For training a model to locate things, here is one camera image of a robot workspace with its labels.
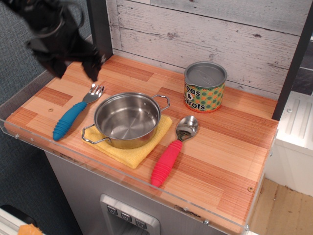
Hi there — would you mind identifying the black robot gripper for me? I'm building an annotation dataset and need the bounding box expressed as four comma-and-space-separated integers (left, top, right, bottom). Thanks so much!
26, 29, 106, 82

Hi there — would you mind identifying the blue handled metal fork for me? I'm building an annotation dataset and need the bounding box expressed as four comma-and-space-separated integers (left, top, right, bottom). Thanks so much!
52, 84, 105, 141

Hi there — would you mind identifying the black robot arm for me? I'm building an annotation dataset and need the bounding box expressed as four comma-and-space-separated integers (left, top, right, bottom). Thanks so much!
3, 0, 105, 82

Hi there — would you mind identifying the silver steel pan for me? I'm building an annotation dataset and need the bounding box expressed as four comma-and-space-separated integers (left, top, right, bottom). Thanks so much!
82, 92, 170, 149

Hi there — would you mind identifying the yellow folded cloth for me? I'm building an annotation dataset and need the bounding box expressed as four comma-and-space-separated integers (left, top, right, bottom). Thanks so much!
82, 115, 173, 169

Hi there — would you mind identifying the peas and carrots can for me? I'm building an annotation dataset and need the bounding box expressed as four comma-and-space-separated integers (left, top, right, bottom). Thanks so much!
184, 61, 227, 113

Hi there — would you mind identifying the silver dispenser button panel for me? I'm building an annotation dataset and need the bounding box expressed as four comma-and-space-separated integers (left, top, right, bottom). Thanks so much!
100, 194, 160, 235

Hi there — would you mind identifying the orange object at corner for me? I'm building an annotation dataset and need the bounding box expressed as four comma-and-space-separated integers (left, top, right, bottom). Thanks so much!
18, 224, 43, 235

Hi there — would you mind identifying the dark grey left post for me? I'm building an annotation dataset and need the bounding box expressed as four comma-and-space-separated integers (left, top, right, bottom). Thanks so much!
87, 0, 113, 61

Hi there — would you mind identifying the dark grey post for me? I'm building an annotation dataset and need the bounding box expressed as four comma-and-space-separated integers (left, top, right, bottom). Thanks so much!
272, 3, 313, 121
87, 0, 113, 61

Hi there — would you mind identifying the clear acrylic guard rail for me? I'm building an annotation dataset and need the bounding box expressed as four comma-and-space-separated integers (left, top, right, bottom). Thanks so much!
5, 63, 277, 235

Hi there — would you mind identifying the red handled metal spoon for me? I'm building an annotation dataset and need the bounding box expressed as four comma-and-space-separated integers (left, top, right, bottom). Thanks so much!
151, 116, 198, 187

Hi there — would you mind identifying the dark grey right post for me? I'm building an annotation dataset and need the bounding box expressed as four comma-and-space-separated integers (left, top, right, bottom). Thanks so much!
272, 3, 313, 121

